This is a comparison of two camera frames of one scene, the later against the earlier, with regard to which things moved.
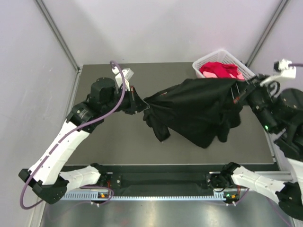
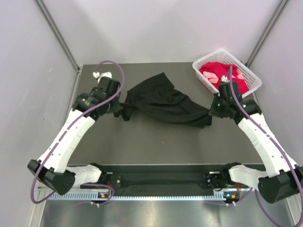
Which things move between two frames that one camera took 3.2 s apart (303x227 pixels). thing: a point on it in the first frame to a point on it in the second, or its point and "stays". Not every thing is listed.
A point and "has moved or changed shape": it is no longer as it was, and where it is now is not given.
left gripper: x=136 y=104 to x=116 y=107
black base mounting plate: x=166 y=178 stays
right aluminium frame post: x=282 y=6 stays
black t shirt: x=200 y=110 has moved or changed shape
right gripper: x=250 y=85 to x=213 y=110
